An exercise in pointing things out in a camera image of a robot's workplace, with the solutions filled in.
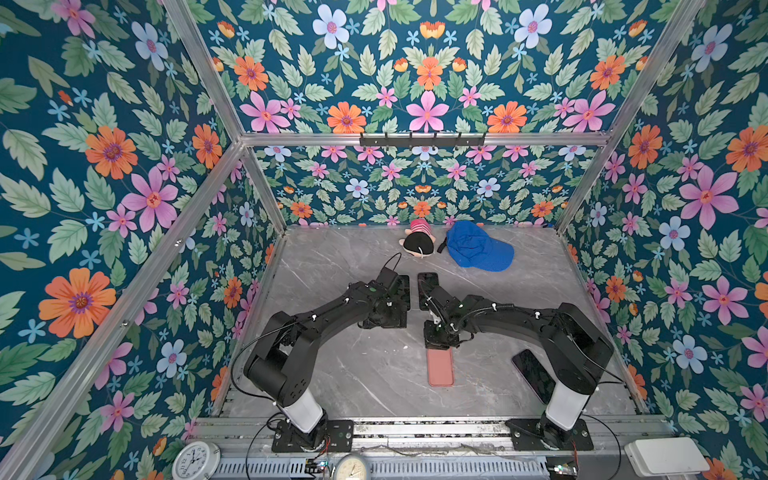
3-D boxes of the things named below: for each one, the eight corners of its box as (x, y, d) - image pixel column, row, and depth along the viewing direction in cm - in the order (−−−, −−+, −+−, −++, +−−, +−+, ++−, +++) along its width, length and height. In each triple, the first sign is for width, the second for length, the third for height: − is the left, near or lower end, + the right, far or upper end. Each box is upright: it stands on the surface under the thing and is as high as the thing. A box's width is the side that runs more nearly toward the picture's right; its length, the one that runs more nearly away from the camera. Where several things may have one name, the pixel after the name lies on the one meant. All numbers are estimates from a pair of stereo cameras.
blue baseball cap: (433, 243, 117) (434, 237, 114) (462, 220, 125) (463, 214, 123) (491, 283, 104) (493, 278, 102) (519, 255, 113) (521, 250, 110)
